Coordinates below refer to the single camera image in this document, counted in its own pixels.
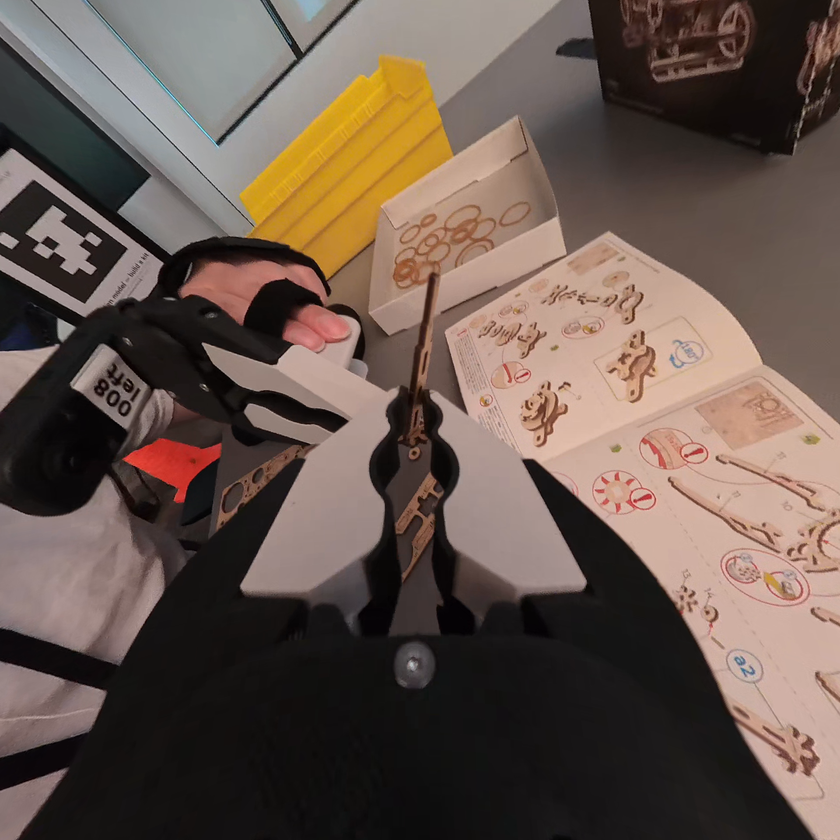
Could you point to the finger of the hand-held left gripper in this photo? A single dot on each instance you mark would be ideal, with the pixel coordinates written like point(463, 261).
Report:
point(308, 374)
point(289, 421)

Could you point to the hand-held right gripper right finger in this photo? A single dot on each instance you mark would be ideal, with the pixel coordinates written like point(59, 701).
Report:
point(505, 518)

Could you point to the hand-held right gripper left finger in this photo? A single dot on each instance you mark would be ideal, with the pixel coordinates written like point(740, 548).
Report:
point(321, 518)

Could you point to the long wooden model stick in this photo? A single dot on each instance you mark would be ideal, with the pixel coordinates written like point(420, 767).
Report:
point(430, 308)

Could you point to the laser-cut wooden parts sheet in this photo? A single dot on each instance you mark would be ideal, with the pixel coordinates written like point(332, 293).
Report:
point(262, 482)

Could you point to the model instruction booklet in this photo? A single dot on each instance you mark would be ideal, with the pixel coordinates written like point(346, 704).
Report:
point(656, 315)

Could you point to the black model kit box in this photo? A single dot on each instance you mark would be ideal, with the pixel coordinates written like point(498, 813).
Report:
point(709, 65)

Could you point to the person's left hand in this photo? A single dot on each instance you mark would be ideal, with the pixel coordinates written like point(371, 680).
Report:
point(229, 289)

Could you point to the orange object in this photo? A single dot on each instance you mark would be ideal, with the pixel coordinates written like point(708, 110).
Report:
point(174, 463)

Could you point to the black and white tag board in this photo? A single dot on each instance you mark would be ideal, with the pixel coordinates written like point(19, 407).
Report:
point(59, 243)

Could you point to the wooden rings in tray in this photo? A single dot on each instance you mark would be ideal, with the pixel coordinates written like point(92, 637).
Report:
point(446, 236)

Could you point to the yellow plastic bin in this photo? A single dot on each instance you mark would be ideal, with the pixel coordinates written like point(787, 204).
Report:
point(354, 151)

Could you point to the person's white shirt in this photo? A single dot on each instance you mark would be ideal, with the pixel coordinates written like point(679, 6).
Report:
point(65, 577)

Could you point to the white cardboard tray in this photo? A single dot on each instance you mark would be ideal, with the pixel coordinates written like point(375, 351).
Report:
point(525, 256)

